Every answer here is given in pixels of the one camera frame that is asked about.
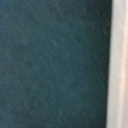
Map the black table mat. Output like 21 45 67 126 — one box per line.
0 0 112 128

